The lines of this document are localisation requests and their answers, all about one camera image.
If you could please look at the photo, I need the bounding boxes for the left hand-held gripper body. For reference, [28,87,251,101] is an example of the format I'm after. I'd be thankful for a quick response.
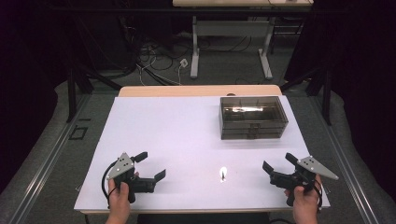
[106,152,157,204]

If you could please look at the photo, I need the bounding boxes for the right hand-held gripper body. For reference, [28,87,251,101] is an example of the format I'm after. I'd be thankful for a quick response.
[270,155,340,207]

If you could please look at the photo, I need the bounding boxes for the smoky transparent drawer box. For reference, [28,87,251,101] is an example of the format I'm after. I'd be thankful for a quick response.
[218,95,290,141]

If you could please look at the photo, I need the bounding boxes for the person's left hand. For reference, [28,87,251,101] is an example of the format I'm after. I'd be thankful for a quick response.
[106,178,132,217]

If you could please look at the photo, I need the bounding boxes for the person's right hand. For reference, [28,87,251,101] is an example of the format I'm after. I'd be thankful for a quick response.
[284,175,323,219]

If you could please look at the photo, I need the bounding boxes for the person's dark clothing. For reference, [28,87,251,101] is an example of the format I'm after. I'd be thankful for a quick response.
[136,212,271,224]

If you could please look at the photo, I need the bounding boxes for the black metal stand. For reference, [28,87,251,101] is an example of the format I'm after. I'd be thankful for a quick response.
[65,66,122,124]
[279,66,332,126]

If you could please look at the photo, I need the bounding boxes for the light wooden table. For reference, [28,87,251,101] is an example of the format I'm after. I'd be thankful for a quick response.
[79,84,331,216]

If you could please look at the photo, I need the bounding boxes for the black curtain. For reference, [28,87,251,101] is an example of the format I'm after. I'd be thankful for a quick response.
[0,0,71,192]
[284,0,396,195]

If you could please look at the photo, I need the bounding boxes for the white-legged desk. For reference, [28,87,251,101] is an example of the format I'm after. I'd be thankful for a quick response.
[172,0,314,80]

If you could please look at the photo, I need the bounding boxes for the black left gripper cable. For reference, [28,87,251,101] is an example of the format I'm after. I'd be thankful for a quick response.
[101,161,118,209]

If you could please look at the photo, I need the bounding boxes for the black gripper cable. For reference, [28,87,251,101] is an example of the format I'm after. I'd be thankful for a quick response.
[101,161,118,209]
[312,179,323,213]

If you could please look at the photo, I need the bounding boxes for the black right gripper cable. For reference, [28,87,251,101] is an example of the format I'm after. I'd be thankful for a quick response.
[312,179,323,213]

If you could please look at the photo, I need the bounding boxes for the metal floor rail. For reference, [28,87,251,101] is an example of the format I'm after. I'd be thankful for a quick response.
[311,92,380,224]
[8,92,92,224]

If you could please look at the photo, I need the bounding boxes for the white floor cable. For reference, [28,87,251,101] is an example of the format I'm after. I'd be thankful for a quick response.
[135,50,183,87]

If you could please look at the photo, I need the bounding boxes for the black floor cables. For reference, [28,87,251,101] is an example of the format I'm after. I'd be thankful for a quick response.
[134,32,253,74]

